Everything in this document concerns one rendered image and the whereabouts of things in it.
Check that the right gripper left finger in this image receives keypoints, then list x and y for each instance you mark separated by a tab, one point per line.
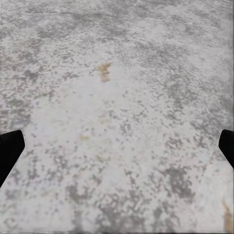
11	146

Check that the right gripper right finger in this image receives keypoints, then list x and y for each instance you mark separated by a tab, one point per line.
226	145

